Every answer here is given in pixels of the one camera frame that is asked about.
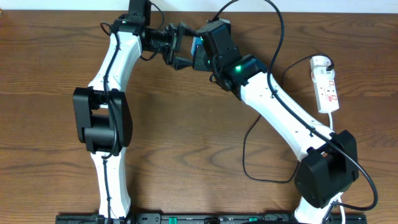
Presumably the black charger cable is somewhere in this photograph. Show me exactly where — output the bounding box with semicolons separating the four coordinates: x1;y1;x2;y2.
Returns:
242;52;335;184

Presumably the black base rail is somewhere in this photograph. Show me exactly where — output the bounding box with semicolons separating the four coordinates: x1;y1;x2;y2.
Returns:
55;212;368;224

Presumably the blue Galaxy smartphone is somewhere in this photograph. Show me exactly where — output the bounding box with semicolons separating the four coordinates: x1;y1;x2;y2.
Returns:
191;37;203;57

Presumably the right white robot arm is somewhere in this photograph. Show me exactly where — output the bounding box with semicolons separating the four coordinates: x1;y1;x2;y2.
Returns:
193;20;359;223

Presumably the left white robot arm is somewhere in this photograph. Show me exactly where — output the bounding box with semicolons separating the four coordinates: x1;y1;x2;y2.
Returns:
73;19;198;223

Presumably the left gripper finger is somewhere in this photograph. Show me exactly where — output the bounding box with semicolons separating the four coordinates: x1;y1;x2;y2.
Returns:
178;22;199;37
172;56;193;70

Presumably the white power strip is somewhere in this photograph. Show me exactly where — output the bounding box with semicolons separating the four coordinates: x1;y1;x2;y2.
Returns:
310;55;340;114

